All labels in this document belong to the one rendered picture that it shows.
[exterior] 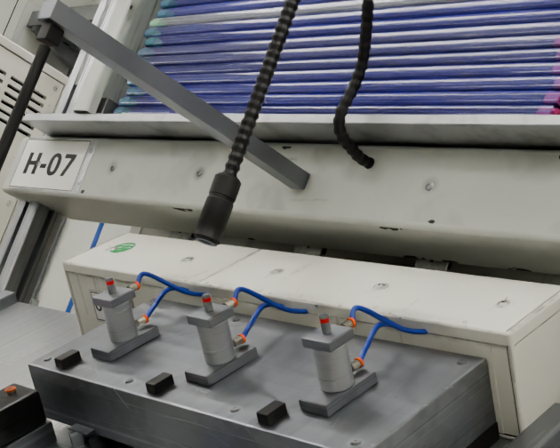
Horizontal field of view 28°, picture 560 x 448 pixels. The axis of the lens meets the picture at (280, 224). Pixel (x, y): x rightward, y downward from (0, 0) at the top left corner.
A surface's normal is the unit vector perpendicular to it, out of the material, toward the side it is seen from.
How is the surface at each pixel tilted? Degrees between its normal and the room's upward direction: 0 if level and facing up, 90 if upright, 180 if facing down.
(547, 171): 90
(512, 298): 43
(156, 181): 90
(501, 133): 180
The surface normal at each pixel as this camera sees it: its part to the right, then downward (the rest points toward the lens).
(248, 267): -0.19, -0.94
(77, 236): -0.62, -0.39
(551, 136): -0.32, 0.92
